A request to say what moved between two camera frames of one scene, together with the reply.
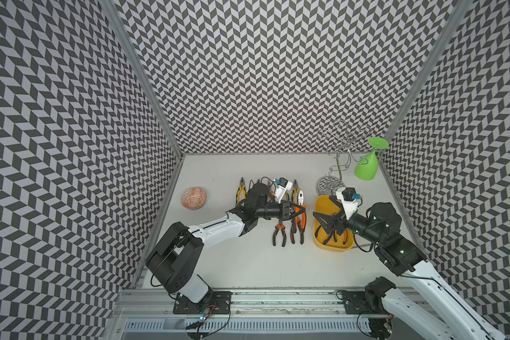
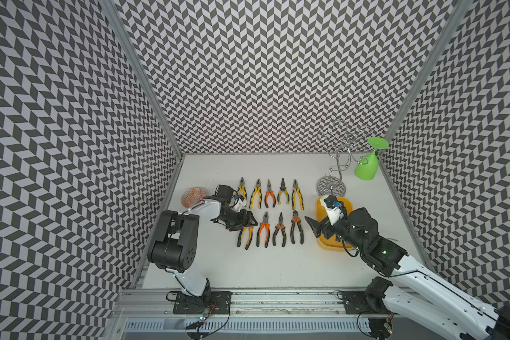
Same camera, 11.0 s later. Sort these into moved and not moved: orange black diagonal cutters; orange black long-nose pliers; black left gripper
Moved: black left gripper
Not moved: orange black long-nose pliers; orange black diagonal cutters
